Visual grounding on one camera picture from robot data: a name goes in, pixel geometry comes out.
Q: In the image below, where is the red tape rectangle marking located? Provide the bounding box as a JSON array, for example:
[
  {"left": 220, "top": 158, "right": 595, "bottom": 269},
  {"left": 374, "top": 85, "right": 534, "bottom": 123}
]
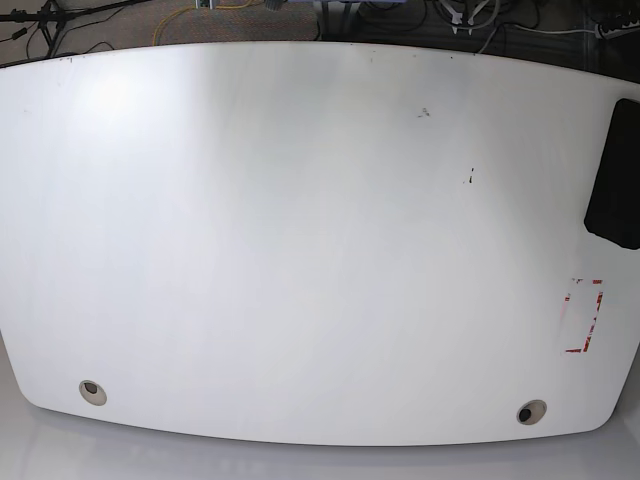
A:
[{"left": 560, "top": 278, "right": 604, "bottom": 354}]

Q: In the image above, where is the left table cable grommet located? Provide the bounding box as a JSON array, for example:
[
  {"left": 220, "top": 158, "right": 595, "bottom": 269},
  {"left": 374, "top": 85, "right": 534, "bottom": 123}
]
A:
[{"left": 79, "top": 380, "right": 107, "bottom": 406}]

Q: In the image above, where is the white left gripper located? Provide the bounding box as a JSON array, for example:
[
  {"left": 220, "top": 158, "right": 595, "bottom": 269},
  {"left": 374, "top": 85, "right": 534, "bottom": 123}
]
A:
[{"left": 439, "top": 0, "right": 495, "bottom": 34}]

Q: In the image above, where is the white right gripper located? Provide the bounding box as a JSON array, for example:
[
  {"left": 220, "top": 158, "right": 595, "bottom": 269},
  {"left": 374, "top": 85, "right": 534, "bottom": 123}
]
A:
[{"left": 195, "top": 0, "right": 216, "bottom": 9}]

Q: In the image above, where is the yellow cable on floor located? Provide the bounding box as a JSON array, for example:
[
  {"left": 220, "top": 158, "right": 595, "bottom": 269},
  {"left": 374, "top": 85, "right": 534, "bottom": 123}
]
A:
[{"left": 152, "top": 0, "right": 261, "bottom": 47}]

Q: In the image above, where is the black tripod stand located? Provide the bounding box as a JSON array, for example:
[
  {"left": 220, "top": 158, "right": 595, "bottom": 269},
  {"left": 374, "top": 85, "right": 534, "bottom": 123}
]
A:
[{"left": 1, "top": 0, "right": 149, "bottom": 59}]

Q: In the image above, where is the table cable grommet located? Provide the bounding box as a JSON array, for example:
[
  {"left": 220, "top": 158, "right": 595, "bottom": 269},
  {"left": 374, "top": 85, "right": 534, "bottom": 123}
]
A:
[
  {"left": 516, "top": 399, "right": 547, "bottom": 426},
  {"left": 79, "top": 380, "right": 107, "bottom": 406}
]

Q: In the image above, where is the black T-shirt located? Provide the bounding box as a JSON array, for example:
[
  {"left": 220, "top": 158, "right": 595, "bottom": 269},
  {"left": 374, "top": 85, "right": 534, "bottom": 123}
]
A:
[{"left": 584, "top": 98, "right": 639, "bottom": 250}]

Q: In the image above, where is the right table cable grommet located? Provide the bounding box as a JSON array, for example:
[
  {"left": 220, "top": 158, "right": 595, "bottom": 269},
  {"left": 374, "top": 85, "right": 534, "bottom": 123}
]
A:
[{"left": 516, "top": 399, "right": 547, "bottom": 426}]

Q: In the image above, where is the white power strip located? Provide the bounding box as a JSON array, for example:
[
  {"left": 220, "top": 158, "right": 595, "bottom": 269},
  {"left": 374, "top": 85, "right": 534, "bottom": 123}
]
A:
[{"left": 596, "top": 11, "right": 639, "bottom": 40}]

